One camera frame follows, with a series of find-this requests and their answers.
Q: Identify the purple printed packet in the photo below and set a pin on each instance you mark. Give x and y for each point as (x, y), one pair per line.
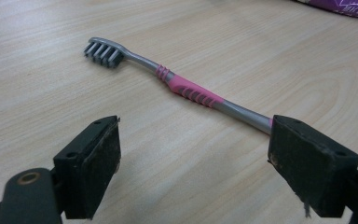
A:
(345, 7)

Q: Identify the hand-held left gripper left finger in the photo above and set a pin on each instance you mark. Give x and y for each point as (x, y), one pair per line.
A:
(87, 168)

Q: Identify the grey and pink toothbrush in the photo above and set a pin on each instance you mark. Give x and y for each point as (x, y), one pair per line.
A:
(186, 88)

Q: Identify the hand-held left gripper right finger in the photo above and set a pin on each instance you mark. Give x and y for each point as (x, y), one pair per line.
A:
(310, 165)

